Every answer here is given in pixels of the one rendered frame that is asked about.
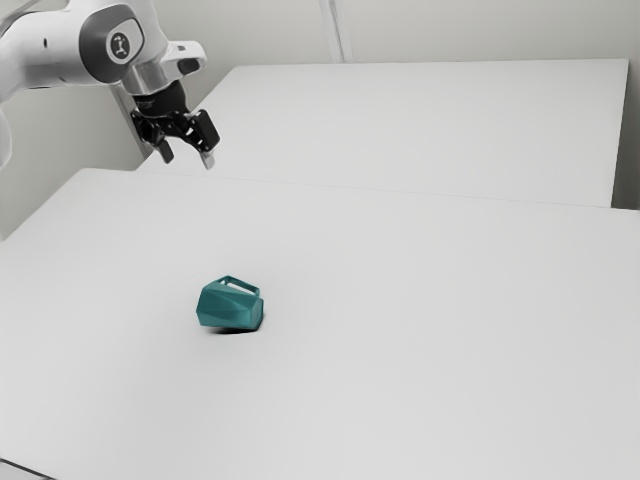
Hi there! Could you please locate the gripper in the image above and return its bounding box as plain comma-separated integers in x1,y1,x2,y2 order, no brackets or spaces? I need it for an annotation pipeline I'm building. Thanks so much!
130,82,222,171

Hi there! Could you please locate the teal faceted mug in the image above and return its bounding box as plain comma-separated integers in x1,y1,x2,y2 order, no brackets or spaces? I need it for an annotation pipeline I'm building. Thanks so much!
195,274,265,332

